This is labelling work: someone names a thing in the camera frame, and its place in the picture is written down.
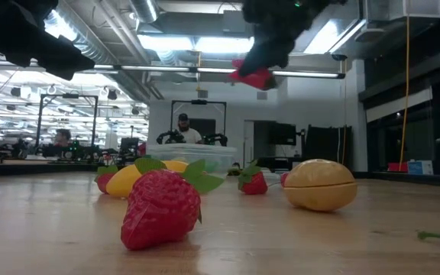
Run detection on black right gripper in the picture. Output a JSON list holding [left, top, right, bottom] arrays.
[[238, 0, 343, 78]]

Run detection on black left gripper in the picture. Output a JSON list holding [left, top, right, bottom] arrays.
[[0, 0, 96, 82]]

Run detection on red toy chili pepper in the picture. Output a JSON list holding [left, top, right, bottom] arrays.
[[228, 59, 277, 92]]

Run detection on yellow toy banana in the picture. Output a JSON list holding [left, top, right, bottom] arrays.
[[105, 160, 190, 199]]

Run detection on tan toy bread roll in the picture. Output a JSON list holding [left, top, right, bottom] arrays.
[[283, 159, 358, 212]]

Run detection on black background monitor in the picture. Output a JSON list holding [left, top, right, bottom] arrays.
[[268, 121, 297, 146]]

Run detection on person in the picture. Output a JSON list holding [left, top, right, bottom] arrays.
[[176, 112, 205, 145], [51, 128, 74, 149]]

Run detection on long ceiling light fixture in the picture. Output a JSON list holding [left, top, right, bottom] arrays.
[[82, 63, 346, 80]]

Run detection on black panel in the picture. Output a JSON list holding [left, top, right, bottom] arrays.
[[306, 125, 353, 169]]

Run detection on clear plastic container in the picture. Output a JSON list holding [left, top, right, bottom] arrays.
[[145, 143, 238, 177]]

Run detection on small toy strawberry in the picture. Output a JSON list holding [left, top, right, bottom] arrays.
[[237, 160, 270, 196]]

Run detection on red box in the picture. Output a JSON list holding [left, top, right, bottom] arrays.
[[387, 162, 409, 173]]

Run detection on red toy strawberry with leaves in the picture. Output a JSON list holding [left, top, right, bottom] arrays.
[[120, 156, 225, 251]]

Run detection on blue box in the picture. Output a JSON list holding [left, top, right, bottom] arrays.
[[407, 160, 434, 176]]

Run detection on black background rig frame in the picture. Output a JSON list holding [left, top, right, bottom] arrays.
[[35, 93, 99, 150], [170, 99, 228, 146]]

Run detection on yellow hanging cable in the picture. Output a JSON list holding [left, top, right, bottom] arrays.
[[398, 15, 411, 173]]

